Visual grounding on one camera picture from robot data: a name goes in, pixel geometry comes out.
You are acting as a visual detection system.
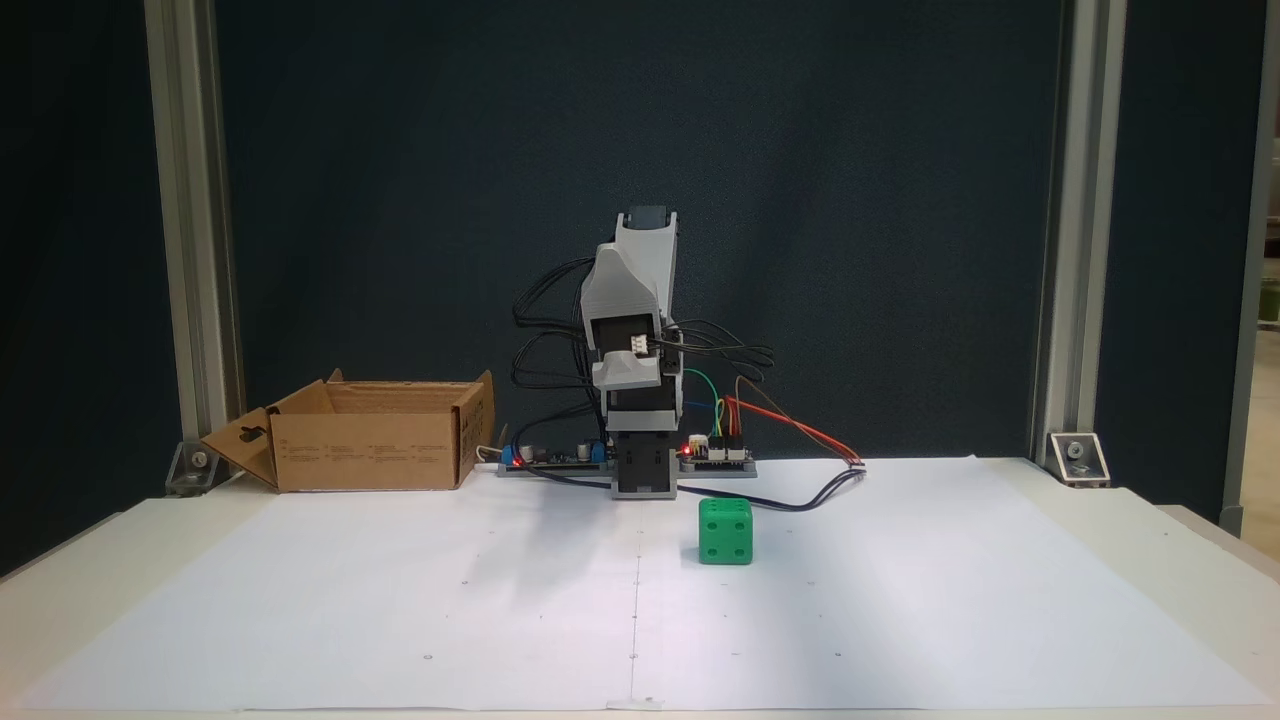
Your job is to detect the green dice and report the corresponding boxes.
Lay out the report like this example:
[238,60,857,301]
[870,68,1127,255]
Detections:
[697,497,755,567]

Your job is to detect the circuit board with blue parts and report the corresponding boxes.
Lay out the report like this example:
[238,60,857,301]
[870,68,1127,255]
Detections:
[500,435,611,476]

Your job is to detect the circuit board with red light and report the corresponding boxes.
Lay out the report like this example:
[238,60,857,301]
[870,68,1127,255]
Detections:
[680,435,756,473]

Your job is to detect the brown cardboard box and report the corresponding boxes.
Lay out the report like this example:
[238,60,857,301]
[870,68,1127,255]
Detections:
[200,368,498,493]

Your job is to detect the large white paper sheet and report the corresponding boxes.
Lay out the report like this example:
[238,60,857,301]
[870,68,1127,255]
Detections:
[25,455,1271,713]

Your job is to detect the green jumper wire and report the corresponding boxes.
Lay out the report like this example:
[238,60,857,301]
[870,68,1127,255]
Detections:
[683,369,724,441]

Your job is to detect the black servo cables at wrist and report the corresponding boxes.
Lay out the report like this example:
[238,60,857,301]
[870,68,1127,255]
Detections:
[655,320,777,383]

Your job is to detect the red and orange wire bundle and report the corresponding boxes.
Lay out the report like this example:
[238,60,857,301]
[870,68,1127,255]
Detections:
[728,376,867,467]

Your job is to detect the black cable with white plug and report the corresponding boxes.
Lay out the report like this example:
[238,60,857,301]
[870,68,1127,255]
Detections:
[520,462,867,513]

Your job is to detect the metal corner bracket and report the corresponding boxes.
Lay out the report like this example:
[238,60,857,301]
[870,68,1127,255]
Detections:
[165,440,223,497]
[1047,432,1112,489]

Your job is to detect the aluminium frame post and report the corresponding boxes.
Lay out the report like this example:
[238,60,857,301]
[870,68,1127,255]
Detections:
[1030,0,1127,466]
[145,0,247,471]

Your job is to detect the grey outer frame post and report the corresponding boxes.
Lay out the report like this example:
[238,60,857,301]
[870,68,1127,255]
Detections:
[1220,0,1280,537]

